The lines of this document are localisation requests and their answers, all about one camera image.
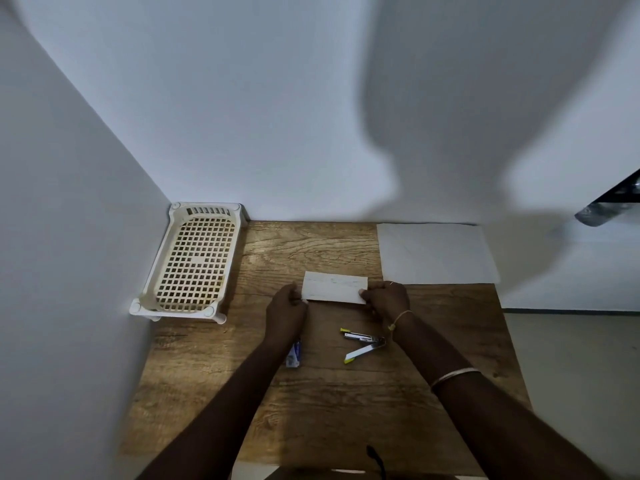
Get person's left hand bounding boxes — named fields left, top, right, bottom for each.
left=265, top=283, right=309, bottom=345

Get person's right hand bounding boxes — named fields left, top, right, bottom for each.
left=359, top=280, right=412, bottom=328

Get white and yellow stapler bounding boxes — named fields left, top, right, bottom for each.
left=340, top=327, right=387, bottom=365

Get small white papers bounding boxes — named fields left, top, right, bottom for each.
left=301, top=271, right=369, bottom=305

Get large white paper sheet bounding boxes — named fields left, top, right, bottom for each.
left=376, top=223, right=501, bottom=285

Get person's left forearm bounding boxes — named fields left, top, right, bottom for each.
left=137, top=334, right=301, bottom=480

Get person's right forearm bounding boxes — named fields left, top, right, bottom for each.
left=389, top=312, right=611, bottom=480

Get silver bangle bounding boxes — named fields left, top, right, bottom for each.
left=429, top=367, right=482, bottom=391

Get cream plastic lattice basket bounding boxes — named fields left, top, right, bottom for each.
left=129, top=202, right=247, bottom=325

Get white chair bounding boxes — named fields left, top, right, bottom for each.
left=229, top=462, right=491, bottom=480

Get crumpled silver object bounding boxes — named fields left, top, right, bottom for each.
left=575, top=202, right=640, bottom=227

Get thin gold wrist bracelet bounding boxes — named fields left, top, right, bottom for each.
left=387, top=309, right=415, bottom=331

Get black cord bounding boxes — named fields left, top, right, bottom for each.
left=366, top=445, right=387, bottom=480

